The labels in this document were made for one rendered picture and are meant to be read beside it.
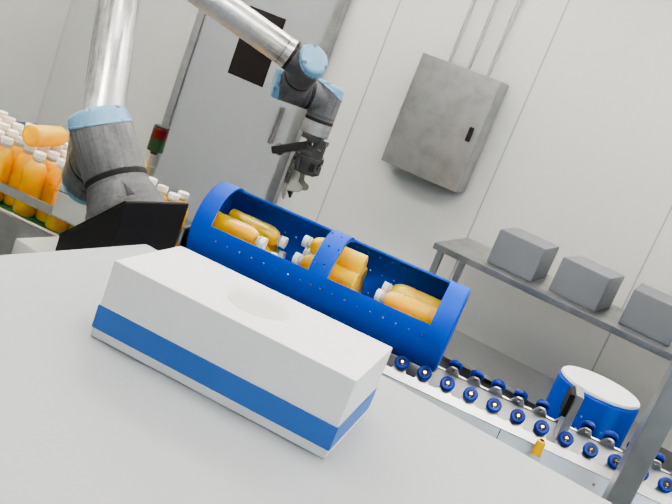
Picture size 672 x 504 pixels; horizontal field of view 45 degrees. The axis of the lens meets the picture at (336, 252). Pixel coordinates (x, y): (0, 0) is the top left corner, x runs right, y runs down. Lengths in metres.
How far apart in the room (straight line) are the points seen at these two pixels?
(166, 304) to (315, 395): 0.15
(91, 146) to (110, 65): 0.36
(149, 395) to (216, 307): 0.09
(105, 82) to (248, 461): 1.71
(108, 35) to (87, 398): 1.74
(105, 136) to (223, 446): 1.40
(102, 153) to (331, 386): 1.37
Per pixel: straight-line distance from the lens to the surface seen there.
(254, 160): 6.54
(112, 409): 0.66
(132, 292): 0.74
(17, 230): 2.81
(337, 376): 0.67
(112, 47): 2.31
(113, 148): 1.97
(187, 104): 6.93
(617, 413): 2.85
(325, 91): 2.47
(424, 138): 5.75
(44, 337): 0.74
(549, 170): 5.74
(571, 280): 4.98
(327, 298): 2.48
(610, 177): 5.68
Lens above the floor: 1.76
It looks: 13 degrees down
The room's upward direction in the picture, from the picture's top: 21 degrees clockwise
